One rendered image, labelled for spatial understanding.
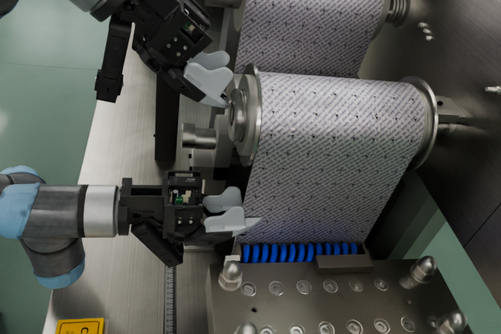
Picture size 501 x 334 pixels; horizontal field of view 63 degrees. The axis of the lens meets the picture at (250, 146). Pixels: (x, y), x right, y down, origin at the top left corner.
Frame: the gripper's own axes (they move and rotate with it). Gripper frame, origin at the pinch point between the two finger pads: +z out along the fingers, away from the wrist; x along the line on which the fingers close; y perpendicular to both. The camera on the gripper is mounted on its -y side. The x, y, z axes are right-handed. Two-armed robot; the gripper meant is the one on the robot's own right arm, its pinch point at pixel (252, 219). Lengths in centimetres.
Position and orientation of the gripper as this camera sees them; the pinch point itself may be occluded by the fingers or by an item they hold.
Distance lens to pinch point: 66.2
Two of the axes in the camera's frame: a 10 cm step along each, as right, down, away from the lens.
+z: 9.8, 0.3, 2.1
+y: 1.7, -7.5, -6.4
